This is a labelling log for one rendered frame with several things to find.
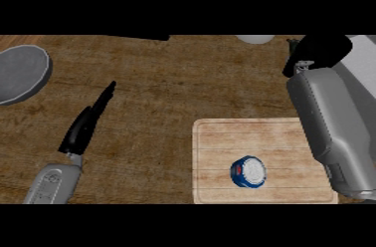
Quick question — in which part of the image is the grey round plate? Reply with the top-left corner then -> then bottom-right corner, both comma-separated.
0,44 -> 53,107

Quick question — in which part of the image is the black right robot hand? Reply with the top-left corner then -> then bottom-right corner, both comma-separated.
280,34 -> 354,79

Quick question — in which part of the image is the blue can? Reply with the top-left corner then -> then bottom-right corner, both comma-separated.
229,154 -> 268,189

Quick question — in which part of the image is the pale wooden cutting board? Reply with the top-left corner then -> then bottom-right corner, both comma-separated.
190,117 -> 339,205

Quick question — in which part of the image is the pale grey appliance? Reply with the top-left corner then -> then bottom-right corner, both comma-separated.
333,34 -> 376,132

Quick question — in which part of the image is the white round object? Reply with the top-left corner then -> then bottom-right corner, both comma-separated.
235,34 -> 276,45

